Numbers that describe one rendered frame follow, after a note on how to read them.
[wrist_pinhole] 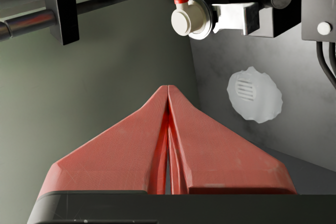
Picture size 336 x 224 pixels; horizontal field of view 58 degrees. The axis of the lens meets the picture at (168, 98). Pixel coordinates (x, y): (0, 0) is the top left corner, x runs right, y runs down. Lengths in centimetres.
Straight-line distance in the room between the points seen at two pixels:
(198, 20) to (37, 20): 20
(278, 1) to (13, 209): 43
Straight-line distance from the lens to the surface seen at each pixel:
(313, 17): 28
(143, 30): 52
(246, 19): 16
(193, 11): 18
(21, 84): 44
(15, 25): 34
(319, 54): 29
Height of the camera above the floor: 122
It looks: 33 degrees down
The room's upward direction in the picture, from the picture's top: 120 degrees counter-clockwise
